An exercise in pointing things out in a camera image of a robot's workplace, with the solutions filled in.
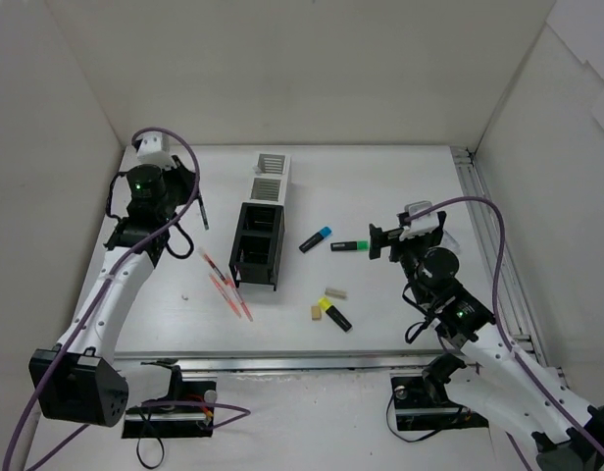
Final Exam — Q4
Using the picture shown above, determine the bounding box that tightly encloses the green gel pen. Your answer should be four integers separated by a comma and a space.
197, 194, 210, 231

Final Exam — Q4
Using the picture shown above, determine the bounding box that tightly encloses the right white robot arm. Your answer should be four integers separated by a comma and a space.
369, 213, 604, 470

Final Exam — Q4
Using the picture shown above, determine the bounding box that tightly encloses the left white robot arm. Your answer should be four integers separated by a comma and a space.
28, 155, 196, 427

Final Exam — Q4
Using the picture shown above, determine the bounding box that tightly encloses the green cap highlighter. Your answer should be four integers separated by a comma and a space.
330, 240, 369, 252

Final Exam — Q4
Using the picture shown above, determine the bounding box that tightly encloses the clear blue-tip glue bottle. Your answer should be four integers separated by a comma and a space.
440, 233, 461, 254

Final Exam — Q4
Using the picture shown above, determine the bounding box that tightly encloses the long beige eraser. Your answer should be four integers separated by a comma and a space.
325, 288, 347, 299

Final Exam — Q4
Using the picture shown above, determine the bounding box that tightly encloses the white two-slot container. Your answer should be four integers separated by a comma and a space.
249, 152, 292, 207

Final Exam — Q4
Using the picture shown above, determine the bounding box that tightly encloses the blue cap highlighter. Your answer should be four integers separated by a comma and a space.
299, 227, 332, 253

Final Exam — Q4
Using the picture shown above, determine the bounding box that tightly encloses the yellow cap highlighter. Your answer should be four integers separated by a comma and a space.
318, 297, 352, 333

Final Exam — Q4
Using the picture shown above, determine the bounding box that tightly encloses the small tan eraser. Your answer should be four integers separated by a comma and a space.
311, 305, 323, 321

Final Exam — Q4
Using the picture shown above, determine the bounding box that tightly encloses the black two-slot container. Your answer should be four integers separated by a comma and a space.
228, 202, 285, 290

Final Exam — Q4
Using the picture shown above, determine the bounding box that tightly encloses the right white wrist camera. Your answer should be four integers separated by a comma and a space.
398, 200, 440, 241

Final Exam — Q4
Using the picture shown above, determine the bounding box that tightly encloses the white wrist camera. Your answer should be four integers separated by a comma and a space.
133, 131, 173, 167
398, 200, 440, 241

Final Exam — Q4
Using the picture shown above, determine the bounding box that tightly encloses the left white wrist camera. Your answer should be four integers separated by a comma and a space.
133, 131, 173, 167

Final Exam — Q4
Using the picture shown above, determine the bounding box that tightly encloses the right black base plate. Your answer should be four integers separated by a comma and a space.
388, 376, 489, 441

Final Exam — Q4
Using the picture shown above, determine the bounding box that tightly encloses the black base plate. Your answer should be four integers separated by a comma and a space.
388, 376, 489, 441
121, 379, 218, 440

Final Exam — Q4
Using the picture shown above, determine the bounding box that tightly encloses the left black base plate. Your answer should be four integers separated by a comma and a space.
121, 379, 218, 440

